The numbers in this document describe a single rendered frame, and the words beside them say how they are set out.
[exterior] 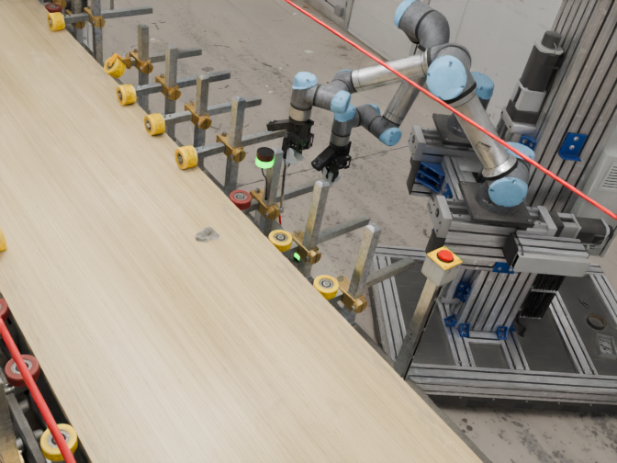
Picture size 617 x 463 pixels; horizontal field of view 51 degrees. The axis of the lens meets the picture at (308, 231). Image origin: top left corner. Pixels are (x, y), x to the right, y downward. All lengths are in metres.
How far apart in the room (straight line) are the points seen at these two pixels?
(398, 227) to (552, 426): 1.41
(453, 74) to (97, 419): 1.34
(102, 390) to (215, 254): 0.60
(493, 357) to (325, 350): 1.30
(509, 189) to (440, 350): 1.04
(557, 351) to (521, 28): 2.43
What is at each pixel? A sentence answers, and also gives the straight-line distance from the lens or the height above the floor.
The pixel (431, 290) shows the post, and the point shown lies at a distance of 1.83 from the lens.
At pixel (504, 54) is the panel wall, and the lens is 4.94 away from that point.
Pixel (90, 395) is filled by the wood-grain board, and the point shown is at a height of 0.90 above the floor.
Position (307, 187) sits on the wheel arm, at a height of 0.86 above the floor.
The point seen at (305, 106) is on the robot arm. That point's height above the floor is 1.27.
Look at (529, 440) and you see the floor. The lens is 3.10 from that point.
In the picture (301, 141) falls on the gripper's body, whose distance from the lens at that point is 2.24.
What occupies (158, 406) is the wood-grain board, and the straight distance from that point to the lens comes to 1.71.
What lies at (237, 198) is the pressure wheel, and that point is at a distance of 2.32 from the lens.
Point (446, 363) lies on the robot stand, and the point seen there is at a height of 0.21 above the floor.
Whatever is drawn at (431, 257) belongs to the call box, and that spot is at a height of 1.22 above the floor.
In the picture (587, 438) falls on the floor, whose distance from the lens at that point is 3.25.
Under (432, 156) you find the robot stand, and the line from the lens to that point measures 2.76.
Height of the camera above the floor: 2.31
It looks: 39 degrees down
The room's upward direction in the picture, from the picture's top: 12 degrees clockwise
